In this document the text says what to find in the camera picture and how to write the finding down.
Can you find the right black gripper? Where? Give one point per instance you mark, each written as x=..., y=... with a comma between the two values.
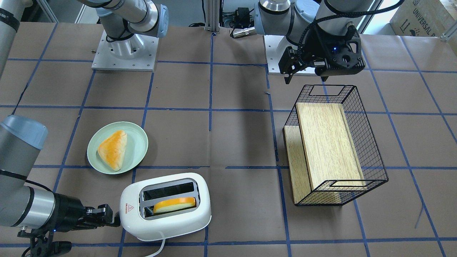
x=70, y=211

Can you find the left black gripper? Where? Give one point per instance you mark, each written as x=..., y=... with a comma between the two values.
x=316, y=46

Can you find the white two-slot toaster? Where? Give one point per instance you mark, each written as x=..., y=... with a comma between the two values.
x=138, y=199

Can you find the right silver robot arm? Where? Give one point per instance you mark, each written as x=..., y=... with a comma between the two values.
x=22, y=139

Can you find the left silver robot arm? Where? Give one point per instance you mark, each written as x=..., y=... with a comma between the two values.
x=295, y=19

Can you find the bread slice in toaster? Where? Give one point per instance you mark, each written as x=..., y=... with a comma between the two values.
x=175, y=204

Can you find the silver metal connector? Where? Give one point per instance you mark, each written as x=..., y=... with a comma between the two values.
x=237, y=34

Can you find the black power adapter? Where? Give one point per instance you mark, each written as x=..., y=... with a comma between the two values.
x=242, y=17

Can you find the triangular bread on plate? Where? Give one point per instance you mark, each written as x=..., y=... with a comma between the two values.
x=112, y=149

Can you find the light green plate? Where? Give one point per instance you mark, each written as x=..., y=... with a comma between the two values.
x=137, y=145

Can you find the wooden board in basket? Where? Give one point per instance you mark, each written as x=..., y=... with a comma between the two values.
x=323, y=163

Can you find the cardboard box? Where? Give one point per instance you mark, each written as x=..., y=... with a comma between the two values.
x=424, y=17

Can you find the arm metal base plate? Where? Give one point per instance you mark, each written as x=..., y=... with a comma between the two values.
x=137, y=53
x=275, y=46

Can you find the aluminium frame post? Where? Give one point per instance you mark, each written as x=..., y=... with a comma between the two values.
x=212, y=14

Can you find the black wire basket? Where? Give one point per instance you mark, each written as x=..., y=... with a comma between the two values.
x=366, y=147

